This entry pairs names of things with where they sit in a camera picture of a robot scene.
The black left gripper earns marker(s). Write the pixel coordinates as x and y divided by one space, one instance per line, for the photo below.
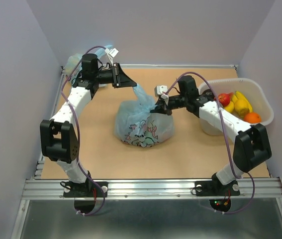
120 79

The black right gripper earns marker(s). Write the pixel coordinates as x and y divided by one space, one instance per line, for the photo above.
161 107

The light blue printed plastic bag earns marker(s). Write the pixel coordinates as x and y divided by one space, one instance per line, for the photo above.
136 125

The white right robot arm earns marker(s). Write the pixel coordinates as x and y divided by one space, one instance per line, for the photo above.
251 141

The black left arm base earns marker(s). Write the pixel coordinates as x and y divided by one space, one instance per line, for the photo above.
89 197

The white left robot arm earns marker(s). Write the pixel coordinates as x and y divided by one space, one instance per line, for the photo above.
60 135

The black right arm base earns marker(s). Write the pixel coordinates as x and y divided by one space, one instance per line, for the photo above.
221 194

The tied blue bag of fruit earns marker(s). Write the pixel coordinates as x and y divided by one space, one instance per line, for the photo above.
71 69

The dark brown avocado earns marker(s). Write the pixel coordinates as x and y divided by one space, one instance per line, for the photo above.
209 93

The red strawberry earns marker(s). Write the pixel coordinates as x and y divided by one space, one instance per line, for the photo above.
225 98

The yellow banana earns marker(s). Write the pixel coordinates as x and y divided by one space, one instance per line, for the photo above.
237 95

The orange fruit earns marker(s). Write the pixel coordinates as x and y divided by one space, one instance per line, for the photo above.
252 118

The white plastic basket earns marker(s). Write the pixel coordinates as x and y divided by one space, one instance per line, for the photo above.
232 84

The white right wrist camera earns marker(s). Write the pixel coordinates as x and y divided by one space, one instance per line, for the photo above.
160 91

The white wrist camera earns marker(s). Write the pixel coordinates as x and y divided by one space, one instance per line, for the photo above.
160 91
111 53

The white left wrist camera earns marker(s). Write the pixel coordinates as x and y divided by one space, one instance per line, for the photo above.
111 53

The aluminium front rail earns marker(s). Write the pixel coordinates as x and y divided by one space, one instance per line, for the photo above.
144 189

